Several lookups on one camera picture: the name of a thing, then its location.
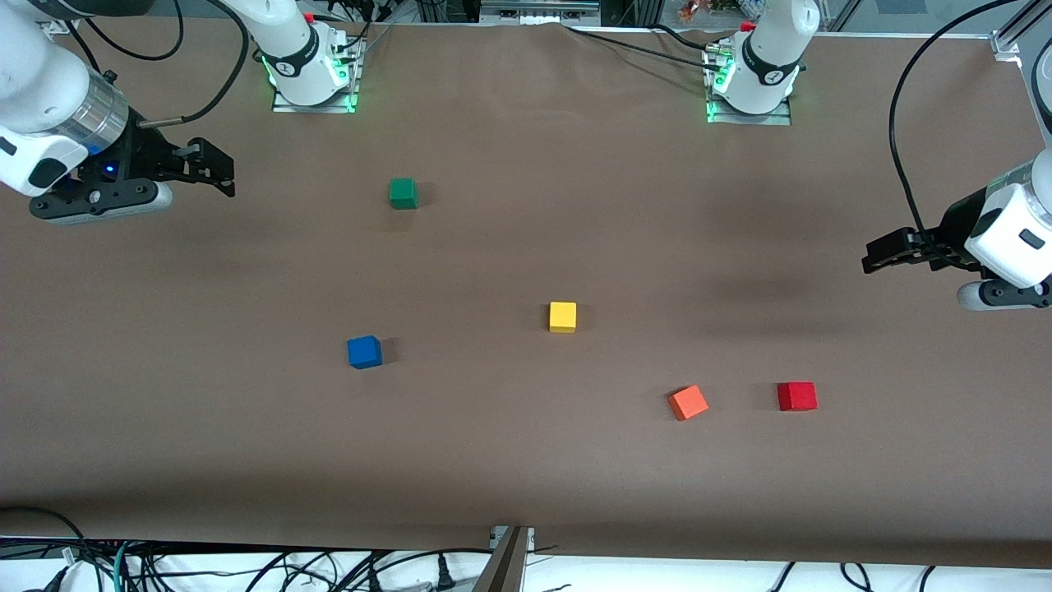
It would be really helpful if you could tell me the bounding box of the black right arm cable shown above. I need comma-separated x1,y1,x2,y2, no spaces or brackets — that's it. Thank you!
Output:
70,0,251,130

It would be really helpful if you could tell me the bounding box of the orange wooden block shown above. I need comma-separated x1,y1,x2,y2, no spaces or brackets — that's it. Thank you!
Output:
667,385,709,422

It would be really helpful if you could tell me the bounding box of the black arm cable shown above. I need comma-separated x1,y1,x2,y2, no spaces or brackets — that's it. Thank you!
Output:
70,0,251,130
890,0,1024,268

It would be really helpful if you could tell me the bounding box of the red wooden block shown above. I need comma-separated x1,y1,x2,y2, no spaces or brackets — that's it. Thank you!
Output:
777,382,819,412

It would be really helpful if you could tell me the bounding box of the aluminium rail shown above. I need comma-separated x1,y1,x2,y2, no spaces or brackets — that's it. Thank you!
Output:
481,0,601,25

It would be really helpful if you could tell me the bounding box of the black looped floor cable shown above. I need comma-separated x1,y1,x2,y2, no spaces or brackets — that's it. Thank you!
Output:
0,507,87,568

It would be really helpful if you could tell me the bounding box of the aluminium profile post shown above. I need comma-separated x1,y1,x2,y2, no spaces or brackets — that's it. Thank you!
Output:
473,526,535,592

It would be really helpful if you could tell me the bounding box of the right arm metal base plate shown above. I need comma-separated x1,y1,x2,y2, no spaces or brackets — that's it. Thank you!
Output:
271,82,360,114

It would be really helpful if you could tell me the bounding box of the brown table cover sheet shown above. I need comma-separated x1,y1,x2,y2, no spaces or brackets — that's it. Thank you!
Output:
0,16,1052,570

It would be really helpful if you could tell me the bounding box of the long black table cable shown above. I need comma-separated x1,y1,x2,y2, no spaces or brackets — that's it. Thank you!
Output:
563,25,712,71

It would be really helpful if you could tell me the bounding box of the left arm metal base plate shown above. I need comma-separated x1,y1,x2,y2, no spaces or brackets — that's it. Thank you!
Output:
707,99,792,126

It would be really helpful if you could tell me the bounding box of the blue wooden block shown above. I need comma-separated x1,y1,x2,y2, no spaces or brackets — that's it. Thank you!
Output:
347,335,383,370

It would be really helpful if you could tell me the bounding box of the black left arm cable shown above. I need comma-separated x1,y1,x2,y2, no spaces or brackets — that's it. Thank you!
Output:
890,0,1024,268

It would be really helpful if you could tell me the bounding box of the short black table cable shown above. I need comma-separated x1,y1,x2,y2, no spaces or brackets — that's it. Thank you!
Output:
653,23,724,54

